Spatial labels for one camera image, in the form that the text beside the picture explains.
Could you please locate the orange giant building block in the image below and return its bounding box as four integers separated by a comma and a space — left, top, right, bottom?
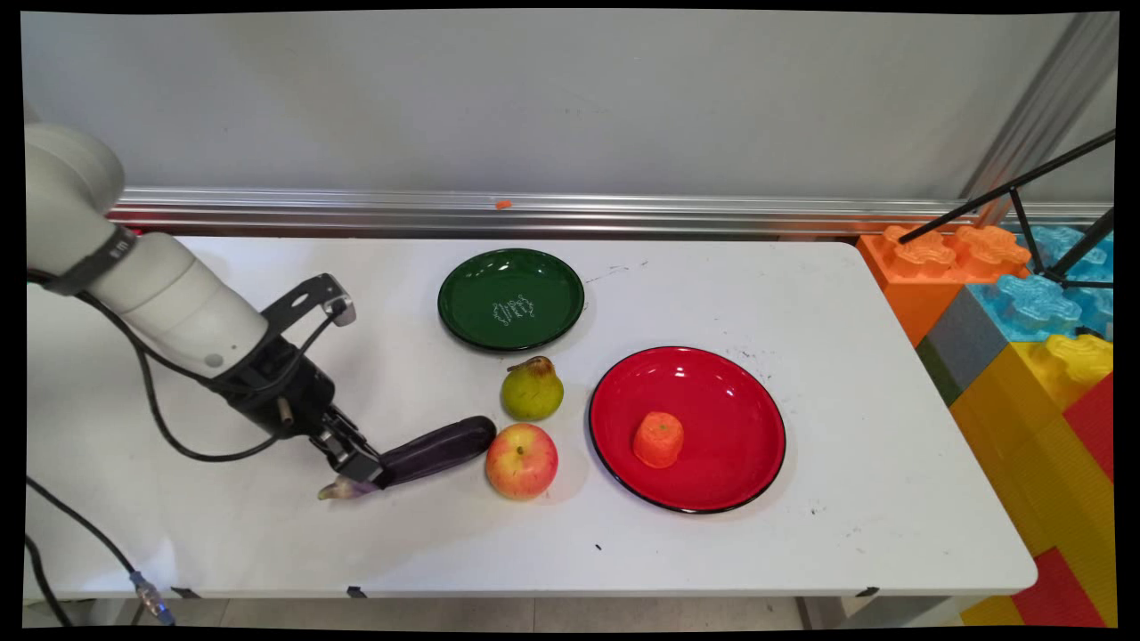
857, 224, 1034, 348

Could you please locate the red enamel plate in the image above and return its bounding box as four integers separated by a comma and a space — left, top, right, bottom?
588, 345, 787, 515

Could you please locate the grey giant building block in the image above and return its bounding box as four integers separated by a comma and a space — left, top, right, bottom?
916, 285, 1012, 406

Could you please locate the horizontal aluminium rail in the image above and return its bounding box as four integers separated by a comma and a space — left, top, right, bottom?
116, 184, 1114, 239

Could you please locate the green toy pear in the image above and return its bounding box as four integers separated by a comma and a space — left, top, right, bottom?
500, 355, 566, 422

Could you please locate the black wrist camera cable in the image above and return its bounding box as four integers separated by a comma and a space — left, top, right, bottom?
76, 289, 350, 465

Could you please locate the red giant building block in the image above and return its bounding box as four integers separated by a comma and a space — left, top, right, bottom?
1060, 374, 1116, 482
1011, 548, 1110, 629

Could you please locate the black tripod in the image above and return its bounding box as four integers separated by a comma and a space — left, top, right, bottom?
898, 129, 1117, 290

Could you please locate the slanted aluminium post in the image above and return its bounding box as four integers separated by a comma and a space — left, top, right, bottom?
957, 11, 1120, 223

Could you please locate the blue giant building block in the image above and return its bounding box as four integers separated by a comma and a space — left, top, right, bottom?
966, 225, 1114, 344

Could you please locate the yellow giant building block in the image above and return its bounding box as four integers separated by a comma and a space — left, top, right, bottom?
949, 334, 1117, 629

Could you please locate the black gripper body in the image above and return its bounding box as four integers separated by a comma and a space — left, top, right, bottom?
212, 337, 359, 448

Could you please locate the plain black cable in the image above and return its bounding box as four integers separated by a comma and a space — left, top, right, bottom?
24, 532, 79, 627

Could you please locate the purple toy eggplant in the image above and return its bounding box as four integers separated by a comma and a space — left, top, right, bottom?
318, 415, 498, 501

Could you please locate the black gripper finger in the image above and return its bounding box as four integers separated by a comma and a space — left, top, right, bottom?
330, 410, 380, 458
311, 429, 387, 490

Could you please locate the green enamel plate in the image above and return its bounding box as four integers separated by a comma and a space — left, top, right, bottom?
437, 247, 586, 353

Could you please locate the red plastic piece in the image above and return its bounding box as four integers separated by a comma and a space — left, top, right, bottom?
107, 210, 179, 235

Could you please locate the red yellow toy apple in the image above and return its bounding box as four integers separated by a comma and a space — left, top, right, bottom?
485, 422, 560, 501

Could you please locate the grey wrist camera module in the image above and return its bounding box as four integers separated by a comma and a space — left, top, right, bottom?
258, 272, 358, 339

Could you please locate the orange toy carrot piece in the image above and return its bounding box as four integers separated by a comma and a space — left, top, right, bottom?
633, 410, 686, 469

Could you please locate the black cable with connector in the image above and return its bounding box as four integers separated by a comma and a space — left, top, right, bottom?
25, 475, 176, 626

